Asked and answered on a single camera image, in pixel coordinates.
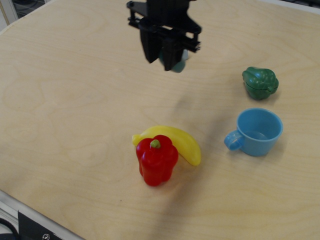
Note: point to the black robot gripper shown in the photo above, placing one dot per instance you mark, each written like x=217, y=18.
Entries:
x=152, y=17

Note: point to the green toy cucumber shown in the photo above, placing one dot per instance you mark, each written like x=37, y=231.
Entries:
x=172, y=61

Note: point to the blue plastic cup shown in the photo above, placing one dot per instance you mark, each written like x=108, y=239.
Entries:
x=257, y=131

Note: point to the light blue cube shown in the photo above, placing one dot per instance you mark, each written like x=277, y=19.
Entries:
x=185, y=55

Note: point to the yellow toy banana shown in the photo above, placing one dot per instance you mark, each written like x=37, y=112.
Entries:
x=185, y=144

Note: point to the green toy bell pepper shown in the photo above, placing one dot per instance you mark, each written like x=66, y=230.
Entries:
x=260, y=83

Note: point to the red toy bell pepper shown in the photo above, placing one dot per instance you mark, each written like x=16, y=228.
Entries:
x=157, y=158

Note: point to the aluminium table frame rail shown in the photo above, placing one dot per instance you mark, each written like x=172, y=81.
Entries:
x=9, y=223

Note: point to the black metal corner bracket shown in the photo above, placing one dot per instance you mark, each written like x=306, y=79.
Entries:
x=39, y=228

